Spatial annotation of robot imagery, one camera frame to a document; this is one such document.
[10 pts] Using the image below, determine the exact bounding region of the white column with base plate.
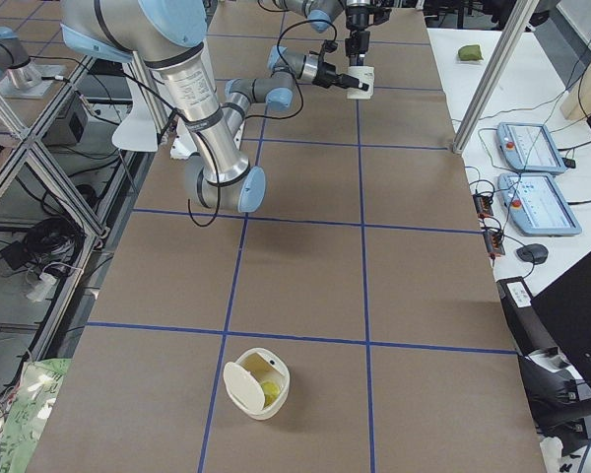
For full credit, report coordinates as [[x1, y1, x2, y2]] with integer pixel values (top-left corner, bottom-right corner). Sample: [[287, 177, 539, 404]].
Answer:
[[171, 107, 244, 168]]

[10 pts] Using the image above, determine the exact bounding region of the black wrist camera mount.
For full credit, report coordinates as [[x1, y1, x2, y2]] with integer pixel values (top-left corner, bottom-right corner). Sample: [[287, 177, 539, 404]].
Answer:
[[319, 39, 338, 57]]

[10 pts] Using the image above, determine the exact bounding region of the lower teach pendant tablet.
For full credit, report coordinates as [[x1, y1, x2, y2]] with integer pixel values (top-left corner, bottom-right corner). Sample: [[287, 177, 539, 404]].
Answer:
[[496, 172, 582, 237]]

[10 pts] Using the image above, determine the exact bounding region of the aluminium frame post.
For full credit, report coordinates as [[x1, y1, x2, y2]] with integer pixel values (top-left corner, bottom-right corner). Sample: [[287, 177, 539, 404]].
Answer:
[[451, 0, 539, 155]]

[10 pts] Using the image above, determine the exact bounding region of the yellow lemon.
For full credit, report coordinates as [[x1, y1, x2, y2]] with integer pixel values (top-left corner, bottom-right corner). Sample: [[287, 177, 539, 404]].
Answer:
[[261, 380, 281, 405]]

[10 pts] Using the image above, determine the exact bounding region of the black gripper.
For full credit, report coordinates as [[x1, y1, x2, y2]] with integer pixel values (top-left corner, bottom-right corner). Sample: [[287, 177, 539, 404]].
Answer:
[[312, 62, 372, 94], [344, 1, 390, 67]]

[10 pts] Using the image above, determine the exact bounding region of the cream desktop trash bin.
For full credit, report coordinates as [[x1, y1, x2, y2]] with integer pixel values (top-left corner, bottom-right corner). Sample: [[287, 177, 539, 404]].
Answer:
[[223, 347, 291, 421]]

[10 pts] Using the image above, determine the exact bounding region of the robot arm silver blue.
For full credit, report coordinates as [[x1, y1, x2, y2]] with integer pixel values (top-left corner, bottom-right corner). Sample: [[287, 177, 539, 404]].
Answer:
[[257, 0, 401, 71], [61, 1, 373, 213]]

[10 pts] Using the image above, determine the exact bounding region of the white mug with handle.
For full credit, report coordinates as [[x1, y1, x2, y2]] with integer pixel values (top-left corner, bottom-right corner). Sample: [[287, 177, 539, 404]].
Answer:
[[347, 65, 375, 101]]

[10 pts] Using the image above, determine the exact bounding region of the teach pendant tablet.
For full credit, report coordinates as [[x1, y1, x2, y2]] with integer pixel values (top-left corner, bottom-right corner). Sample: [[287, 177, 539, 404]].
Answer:
[[496, 122, 567, 175], [496, 172, 582, 237]]

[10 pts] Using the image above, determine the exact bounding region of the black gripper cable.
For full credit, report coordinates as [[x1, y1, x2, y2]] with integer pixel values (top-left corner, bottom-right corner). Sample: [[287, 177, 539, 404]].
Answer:
[[186, 19, 341, 228]]

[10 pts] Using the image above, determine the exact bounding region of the orange black adapter box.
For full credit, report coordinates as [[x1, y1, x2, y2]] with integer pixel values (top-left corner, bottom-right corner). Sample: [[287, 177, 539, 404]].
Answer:
[[472, 193, 493, 219]]

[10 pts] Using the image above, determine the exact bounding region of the green patterned cloth bag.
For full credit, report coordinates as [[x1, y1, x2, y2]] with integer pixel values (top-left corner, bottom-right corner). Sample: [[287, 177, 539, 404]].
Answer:
[[0, 358, 71, 472]]

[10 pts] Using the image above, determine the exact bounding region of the green bean bag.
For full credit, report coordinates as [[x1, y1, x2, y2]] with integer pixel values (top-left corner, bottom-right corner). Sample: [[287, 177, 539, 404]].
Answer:
[[457, 44, 484, 62]]

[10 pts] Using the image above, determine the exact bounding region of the black computer mouse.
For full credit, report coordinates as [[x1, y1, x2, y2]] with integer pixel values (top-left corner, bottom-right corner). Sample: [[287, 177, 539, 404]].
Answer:
[[516, 243, 549, 265]]

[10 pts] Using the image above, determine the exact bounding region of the brown paper table cover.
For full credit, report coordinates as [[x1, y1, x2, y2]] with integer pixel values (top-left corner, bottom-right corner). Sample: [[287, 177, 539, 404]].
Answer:
[[29, 9, 545, 472]]

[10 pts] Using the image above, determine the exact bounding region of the black laptop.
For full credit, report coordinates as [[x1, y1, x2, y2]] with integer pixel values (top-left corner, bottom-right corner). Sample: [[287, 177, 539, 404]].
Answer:
[[532, 251, 591, 387]]

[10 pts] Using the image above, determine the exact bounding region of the upper teach pendant tablet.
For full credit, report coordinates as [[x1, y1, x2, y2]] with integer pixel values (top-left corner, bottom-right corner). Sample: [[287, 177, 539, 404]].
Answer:
[[496, 122, 567, 175]]

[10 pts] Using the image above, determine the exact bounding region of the black office chair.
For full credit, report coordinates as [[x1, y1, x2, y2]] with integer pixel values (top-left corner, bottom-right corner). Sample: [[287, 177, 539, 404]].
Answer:
[[496, 277, 591, 456]]

